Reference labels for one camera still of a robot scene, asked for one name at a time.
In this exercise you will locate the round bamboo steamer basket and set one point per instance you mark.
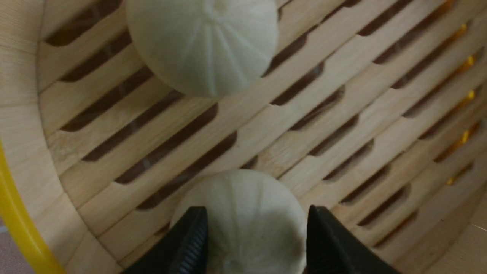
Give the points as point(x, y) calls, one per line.
point(375, 109)

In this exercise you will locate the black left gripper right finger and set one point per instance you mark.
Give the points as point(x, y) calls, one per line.
point(332, 249)

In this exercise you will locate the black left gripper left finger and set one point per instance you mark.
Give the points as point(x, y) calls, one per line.
point(183, 250)

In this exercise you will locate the white steamed bun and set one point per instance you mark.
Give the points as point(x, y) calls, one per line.
point(205, 48)
point(256, 225)

